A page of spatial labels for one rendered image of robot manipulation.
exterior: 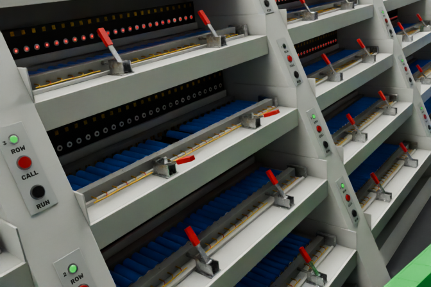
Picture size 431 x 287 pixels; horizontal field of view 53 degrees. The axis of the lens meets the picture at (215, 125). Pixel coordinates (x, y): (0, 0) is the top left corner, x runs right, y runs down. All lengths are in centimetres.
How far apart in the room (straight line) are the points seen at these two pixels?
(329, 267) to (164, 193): 51
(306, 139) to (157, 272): 50
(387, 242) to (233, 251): 65
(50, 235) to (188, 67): 41
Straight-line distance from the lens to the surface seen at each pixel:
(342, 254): 115
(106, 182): 73
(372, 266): 122
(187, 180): 78
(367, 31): 171
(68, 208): 65
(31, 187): 63
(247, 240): 88
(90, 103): 71
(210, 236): 87
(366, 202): 135
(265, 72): 109
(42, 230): 63
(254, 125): 94
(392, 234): 144
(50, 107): 67
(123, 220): 69
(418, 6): 238
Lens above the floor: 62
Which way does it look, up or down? 3 degrees down
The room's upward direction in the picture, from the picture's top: 23 degrees counter-clockwise
